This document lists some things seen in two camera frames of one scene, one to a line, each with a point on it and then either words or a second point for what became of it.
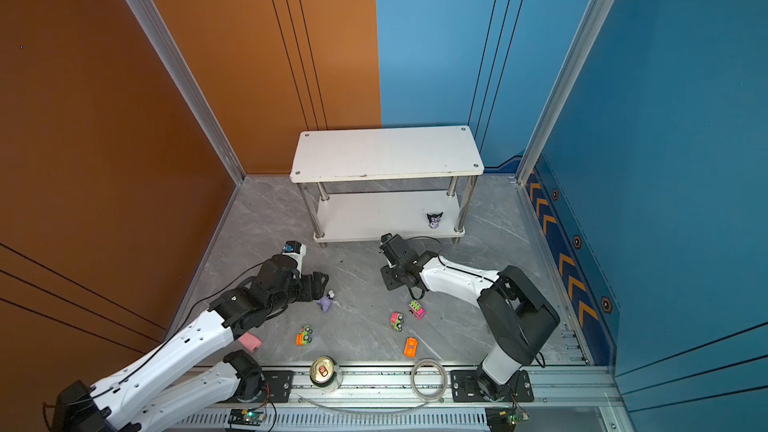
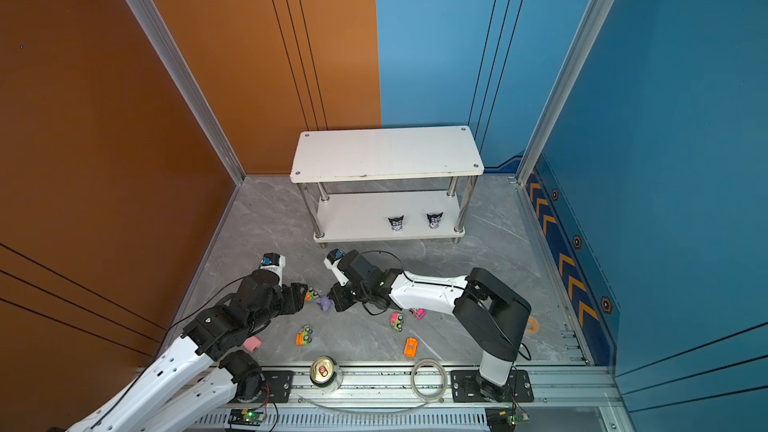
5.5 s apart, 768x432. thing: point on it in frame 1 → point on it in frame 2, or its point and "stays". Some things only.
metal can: (322, 370) stays
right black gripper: (388, 282) → (335, 293)
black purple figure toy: (434, 220) stays
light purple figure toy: (325, 302) stays
